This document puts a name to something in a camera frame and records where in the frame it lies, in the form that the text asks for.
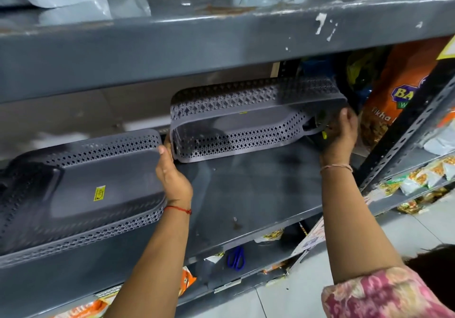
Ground yellow paper tag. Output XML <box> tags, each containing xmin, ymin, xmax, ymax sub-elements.
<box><xmin>436</xmin><ymin>35</ymin><xmax>455</xmax><ymax>61</ymax></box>

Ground person's right forearm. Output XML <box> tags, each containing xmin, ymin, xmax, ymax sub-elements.
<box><xmin>320</xmin><ymin>166</ymin><xmax>406</xmax><ymax>285</ymax></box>

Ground white packet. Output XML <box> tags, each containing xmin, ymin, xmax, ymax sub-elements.
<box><xmin>422</xmin><ymin>121</ymin><xmax>455</xmax><ymax>155</ymax></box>

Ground person's left forearm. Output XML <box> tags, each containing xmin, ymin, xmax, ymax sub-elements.
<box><xmin>103</xmin><ymin>207</ymin><xmax>192</xmax><ymax>318</ymax></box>

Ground pale thread wristband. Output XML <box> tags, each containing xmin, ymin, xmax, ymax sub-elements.
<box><xmin>320</xmin><ymin>164</ymin><xmax>354</xmax><ymax>173</ymax></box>

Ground blue handled scissors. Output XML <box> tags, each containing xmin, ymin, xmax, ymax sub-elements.
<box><xmin>226</xmin><ymin>245</ymin><xmax>246</xmax><ymax>271</ymax></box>

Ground person's right hand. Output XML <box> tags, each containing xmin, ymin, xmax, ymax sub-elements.
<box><xmin>320</xmin><ymin>107</ymin><xmax>359</xmax><ymax>167</ymax></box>

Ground grey slotted rack upright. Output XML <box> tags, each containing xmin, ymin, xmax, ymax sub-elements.
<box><xmin>355</xmin><ymin>58</ymin><xmax>455</xmax><ymax>191</ymax></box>

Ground yellow snack packet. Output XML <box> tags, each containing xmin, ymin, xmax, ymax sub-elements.
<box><xmin>254</xmin><ymin>229</ymin><xmax>285</xmax><ymax>244</ymax></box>

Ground blue packet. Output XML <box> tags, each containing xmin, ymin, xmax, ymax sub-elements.
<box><xmin>300</xmin><ymin>55</ymin><xmax>339</xmax><ymax>80</ymax></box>

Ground grey metal shelf rack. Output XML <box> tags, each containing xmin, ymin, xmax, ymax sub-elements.
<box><xmin>0</xmin><ymin>0</ymin><xmax>455</xmax><ymax>318</ymax></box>

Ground row of small snack packets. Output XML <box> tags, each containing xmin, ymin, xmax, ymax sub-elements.
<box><xmin>378</xmin><ymin>156</ymin><xmax>455</xmax><ymax>216</ymax></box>

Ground large orange snack packet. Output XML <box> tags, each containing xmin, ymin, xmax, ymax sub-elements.
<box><xmin>360</xmin><ymin>38</ymin><xmax>453</xmax><ymax>151</ymax></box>

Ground pink floral sleeve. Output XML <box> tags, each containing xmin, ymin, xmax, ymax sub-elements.
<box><xmin>321</xmin><ymin>266</ymin><xmax>455</xmax><ymax>318</ymax></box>

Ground grey perforated plastic basket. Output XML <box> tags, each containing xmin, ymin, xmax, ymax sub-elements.
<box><xmin>170</xmin><ymin>76</ymin><xmax>348</xmax><ymax>163</ymax></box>
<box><xmin>0</xmin><ymin>129</ymin><xmax>168</xmax><ymax>269</ymax></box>

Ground person's left hand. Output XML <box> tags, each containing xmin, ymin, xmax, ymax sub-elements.
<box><xmin>155</xmin><ymin>134</ymin><xmax>193</xmax><ymax>210</ymax></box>

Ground dark yellow packet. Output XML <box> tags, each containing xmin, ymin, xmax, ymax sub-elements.
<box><xmin>346</xmin><ymin>48</ymin><xmax>379</xmax><ymax>106</ymax></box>

